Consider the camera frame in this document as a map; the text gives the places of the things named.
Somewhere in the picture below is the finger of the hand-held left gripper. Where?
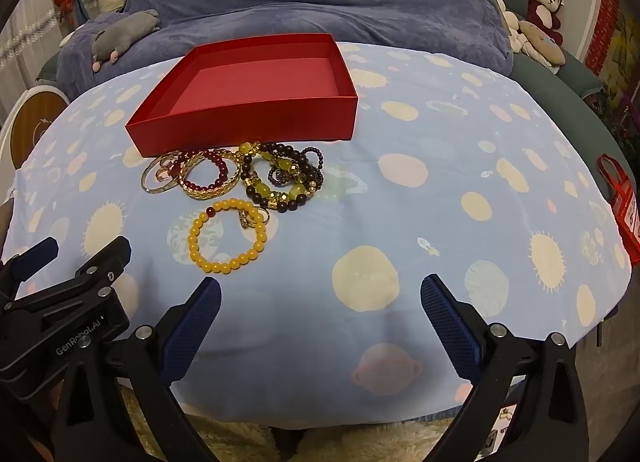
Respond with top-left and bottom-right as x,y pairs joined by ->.
0,236 -> 60,294
15,235 -> 133,317

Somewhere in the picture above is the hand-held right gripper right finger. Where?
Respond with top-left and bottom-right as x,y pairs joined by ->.
421,274 -> 598,462

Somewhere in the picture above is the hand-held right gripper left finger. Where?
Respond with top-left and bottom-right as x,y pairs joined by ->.
50,276 -> 223,462

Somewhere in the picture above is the thin gold bangle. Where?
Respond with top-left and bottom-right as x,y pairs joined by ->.
141,154 -> 183,194

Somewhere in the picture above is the gold chain bracelet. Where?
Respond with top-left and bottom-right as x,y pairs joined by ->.
176,151 -> 242,201

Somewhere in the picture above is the dark red bead bracelet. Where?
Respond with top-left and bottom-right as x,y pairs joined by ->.
181,148 -> 230,191

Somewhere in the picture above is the purple small bead bracelet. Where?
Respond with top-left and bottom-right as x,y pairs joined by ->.
267,162 -> 321,190

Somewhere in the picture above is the red cardboard box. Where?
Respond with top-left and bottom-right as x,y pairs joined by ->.
125,33 -> 359,158

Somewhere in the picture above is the dark brown bead bracelet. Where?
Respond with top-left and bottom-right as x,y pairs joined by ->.
257,142 -> 326,193

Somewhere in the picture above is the planet print blue tablecloth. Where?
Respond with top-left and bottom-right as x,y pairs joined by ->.
0,39 -> 632,430

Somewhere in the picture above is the round white wooden-top appliance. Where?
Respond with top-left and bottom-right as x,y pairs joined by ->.
0,84 -> 71,168

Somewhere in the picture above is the red tag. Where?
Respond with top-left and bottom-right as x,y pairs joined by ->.
596,153 -> 640,265

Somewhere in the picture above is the white sheer curtain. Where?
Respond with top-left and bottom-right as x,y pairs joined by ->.
0,0 -> 68,115

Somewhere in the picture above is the grey plush mouse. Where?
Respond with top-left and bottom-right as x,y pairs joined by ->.
91,9 -> 162,74

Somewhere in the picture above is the green sofa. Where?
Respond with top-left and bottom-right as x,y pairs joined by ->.
35,0 -> 633,178

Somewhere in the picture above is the cookie plush pillow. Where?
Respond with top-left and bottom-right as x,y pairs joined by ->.
517,19 -> 567,68

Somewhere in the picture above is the red monkey plush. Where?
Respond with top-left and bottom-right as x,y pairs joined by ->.
522,0 -> 566,46

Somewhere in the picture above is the red wall hanging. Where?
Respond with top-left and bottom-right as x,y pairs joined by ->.
585,0 -> 621,75

